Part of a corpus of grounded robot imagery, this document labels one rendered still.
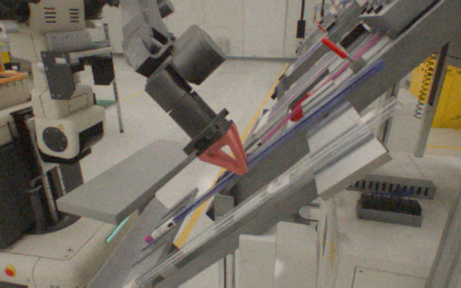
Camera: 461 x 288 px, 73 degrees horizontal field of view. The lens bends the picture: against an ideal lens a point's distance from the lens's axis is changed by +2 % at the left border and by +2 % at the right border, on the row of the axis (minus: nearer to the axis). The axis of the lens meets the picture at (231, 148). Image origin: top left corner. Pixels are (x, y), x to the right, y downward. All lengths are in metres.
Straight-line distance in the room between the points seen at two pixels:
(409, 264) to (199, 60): 0.67
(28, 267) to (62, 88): 0.70
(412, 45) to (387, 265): 0.50
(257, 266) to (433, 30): 0.51
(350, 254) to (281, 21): 8.89
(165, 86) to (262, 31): 9.13
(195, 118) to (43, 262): 1.10
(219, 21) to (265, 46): 1.56
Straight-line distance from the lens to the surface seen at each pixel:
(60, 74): 1.21
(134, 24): 0.56
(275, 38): 9.53
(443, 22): 0.68
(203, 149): 0.47
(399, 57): 0.67
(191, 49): 0.45
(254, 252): 0.53
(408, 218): 0.99
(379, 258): 0.86
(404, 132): 2.29
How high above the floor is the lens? 1.15
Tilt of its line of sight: 23 degrees down
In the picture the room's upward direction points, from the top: straight up
